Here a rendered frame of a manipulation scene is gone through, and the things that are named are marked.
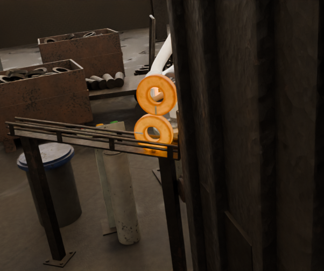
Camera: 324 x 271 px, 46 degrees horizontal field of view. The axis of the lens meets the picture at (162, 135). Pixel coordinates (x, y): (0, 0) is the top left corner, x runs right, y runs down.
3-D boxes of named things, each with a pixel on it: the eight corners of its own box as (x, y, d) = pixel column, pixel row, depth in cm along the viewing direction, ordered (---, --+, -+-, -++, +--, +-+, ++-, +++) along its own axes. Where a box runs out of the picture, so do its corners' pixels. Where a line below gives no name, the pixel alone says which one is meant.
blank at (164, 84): (174, 76, 136) (177, 73, 138) (134, 74, 141) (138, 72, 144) (175, 118, 141) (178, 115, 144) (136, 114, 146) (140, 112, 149)
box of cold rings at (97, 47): (115, 76, 600) (107, 27, 573) (127, 87, 525) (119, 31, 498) (48, 88, 575) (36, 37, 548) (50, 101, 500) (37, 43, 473)
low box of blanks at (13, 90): (82, 113, 435) (70, 55, 412) (96, 132, 371) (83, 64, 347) (-5, 132, 407) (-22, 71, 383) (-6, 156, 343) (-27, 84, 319)
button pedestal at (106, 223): (141, 226, 215) (124, 123, 193) (98, 236, 211) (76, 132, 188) (135, 212, 230) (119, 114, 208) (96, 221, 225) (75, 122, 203)
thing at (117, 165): (142, 241, 202) (128, 151, 183) (120, 247, 200) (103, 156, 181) (138, 229, 213) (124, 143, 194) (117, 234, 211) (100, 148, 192)
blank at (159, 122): (171, 155, 149) (174, 151, 152) (171, 118, 142) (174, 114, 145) (134, 150, 153) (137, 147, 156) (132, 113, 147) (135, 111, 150)
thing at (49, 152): (89, 223, 224) (74, 157, 208) (32, 237, 217) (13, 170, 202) (85, 198, 253) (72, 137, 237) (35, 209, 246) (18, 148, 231)
